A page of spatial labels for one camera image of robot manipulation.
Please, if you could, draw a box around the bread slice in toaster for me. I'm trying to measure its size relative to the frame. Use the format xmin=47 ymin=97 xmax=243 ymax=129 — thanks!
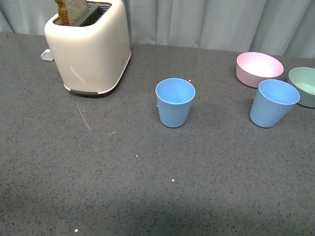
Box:
xmin=55 ymin=0 xmax=89 ymax=26

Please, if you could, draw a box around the white toaster lever knob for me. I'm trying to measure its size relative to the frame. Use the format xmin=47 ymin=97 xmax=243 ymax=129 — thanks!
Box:
xmin=40 ymin=49 xmax=54 ymax=61

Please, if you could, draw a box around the blue plastic cup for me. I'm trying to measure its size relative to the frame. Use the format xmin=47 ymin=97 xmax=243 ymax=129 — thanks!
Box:
xmin=250 ymin=79 xmax=300 ymax=128
xmin=156 ymin=78 xmax=196 ymax=128

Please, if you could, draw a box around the cream white toaster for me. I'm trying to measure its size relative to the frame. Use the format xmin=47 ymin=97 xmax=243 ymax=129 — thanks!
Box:
xmin=44 ymin=0 xmax=131 ymax=95

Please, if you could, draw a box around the grey curtain backdrop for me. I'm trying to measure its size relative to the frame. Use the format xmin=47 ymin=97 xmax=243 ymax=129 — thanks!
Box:
xmin=0 ymin=0 xmax=315 ymax=59

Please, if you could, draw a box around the pink plastic bowl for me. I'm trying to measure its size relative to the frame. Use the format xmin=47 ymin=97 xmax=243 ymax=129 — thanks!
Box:
xmin=236 ymin=52 xmax=284 ymax=89

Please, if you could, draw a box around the green plastic bowl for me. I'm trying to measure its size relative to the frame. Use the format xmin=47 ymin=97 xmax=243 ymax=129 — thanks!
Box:
xmin=287 ymin=67 xmax=315 ymax=108

